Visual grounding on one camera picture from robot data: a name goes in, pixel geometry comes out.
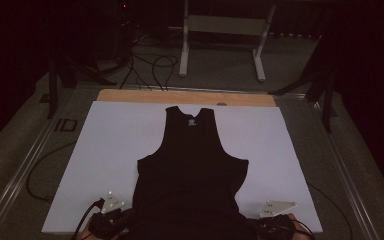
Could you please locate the person's left hand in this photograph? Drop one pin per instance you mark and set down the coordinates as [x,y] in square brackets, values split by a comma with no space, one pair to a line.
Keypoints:
[84,233]

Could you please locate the white board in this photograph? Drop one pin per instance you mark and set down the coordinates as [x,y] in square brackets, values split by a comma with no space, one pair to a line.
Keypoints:
[113,150]

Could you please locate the white metal stand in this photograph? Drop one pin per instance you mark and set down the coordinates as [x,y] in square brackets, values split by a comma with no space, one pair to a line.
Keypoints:
[225,25]

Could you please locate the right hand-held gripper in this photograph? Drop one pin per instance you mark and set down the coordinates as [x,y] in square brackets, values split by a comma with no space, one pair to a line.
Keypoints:
[276,208]

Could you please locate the person's right hand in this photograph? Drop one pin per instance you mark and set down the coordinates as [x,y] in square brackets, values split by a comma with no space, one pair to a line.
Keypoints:
[298,226]

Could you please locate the black metal stand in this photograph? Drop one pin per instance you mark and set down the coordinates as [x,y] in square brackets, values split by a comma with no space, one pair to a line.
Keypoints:
[52,90]
[326,100]

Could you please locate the black tank top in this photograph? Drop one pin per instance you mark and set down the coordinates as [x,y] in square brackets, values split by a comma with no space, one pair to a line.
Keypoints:
[190,180]

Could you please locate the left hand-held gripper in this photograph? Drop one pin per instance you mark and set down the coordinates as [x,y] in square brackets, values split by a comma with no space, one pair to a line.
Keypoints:
[111,204]

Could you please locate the black floor bracket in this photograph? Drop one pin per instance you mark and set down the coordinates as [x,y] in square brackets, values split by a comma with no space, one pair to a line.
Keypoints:
[66,125]

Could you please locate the aluminium floor rail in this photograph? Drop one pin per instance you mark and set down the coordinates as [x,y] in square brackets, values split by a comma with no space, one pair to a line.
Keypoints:
[345,173]
[16,176]

